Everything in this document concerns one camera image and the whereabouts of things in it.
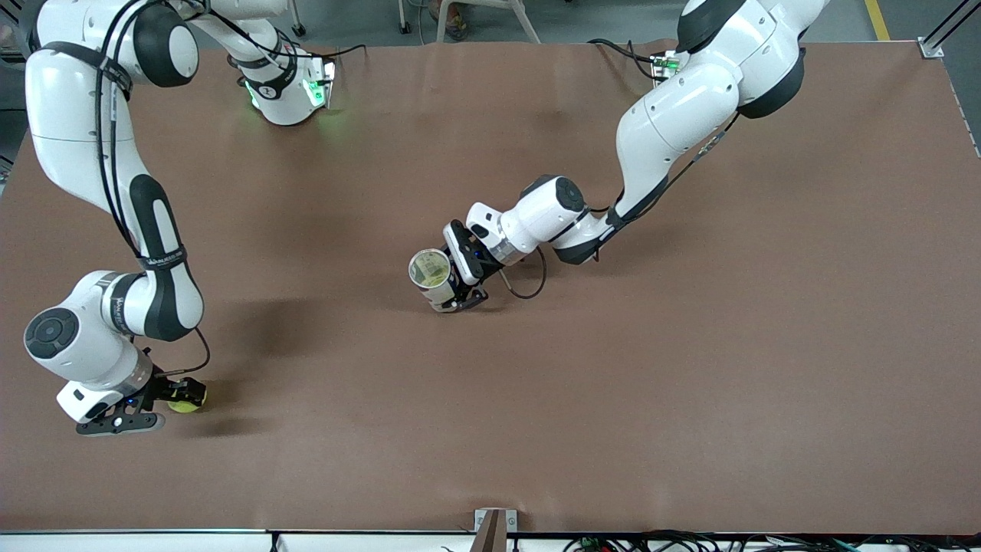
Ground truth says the black left base cable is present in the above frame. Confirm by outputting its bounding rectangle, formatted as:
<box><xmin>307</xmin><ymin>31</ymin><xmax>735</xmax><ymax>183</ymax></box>
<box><xmin>586</xmin><ymin>38</ymin><xmax>660</xmax><ymax>81</ymax></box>

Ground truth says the metal table edge bracket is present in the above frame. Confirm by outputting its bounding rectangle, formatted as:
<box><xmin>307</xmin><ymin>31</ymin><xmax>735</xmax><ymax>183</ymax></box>
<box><xmin>474</xmin><ymin>508</ymin><xmax>518</xmax><ymax>552</ymax></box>

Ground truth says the white stool frame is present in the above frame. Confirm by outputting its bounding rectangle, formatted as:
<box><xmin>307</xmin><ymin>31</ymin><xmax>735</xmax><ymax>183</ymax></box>
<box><xmin>397</xmin><ymin>0</ymin><xmax>541</xmax><ymax>44</ymax></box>

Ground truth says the clear tennis ball can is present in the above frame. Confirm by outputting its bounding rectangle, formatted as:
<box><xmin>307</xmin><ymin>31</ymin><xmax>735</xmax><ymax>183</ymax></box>
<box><xmin>408</xmin><ymin>249</ymin><xmax>461</xmax><ymax>311</ymax></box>

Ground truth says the yellow Wilson tennis ball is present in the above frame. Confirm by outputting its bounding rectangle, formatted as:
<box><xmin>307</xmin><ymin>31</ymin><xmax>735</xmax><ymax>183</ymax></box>
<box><xmin>412</xmin><ymin>255</ymin><xmax>450</xmax><ymax>286</ymax></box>

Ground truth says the tangled cable bundle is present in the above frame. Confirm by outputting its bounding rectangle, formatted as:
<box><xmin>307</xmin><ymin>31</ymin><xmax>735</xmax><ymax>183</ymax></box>
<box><xmin>563</xmin><ymin>531</ymin><xmax>981</xmax><ymax>552</ymax></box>

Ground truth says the yellow Roland Garros tennis ball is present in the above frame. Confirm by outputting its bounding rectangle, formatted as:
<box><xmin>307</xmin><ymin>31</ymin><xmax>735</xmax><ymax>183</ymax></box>
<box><xmin>167</xmin><ymin>383</ymin><xmax>206</xmax><ymax>415</ymax></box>

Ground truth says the paper table cover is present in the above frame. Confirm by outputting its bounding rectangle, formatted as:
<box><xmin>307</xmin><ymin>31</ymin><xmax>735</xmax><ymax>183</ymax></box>
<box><xmin>0</xmin><ymin>40</ymin><xmax>981</xmax><ymax>535</ymax></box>

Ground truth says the aluminium frame profile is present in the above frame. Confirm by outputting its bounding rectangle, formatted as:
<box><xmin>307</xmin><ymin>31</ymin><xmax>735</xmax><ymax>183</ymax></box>
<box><xmin>920</xmin><ymin>0</ymin><xmax>981</xmax><ymax>59</ymax></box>

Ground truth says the patterned shoe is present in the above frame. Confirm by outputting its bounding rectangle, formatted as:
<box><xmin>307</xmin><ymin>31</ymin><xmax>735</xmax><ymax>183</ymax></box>
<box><xmin>441</xmin><ymin>2</ymin><xmax>470</xmax><ymax>41</ymax></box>

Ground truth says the black right base cable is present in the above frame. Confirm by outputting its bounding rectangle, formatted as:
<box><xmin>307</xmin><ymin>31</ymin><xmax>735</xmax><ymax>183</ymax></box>
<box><xmin>291</xmin><ymin>42</ymin><xmax>367</xmax><ymax>62</ymax></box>

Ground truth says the black base cable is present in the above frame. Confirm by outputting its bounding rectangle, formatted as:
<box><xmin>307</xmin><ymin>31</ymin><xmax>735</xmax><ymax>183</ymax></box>
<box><xmin>586</xmin><ymin>38</ymin><xmax>660</xmax><ymax>81</ymax></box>
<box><xmin>291</xmin><ymin>42</ymin><xmax>367</xmax><ymax>62</ymax></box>

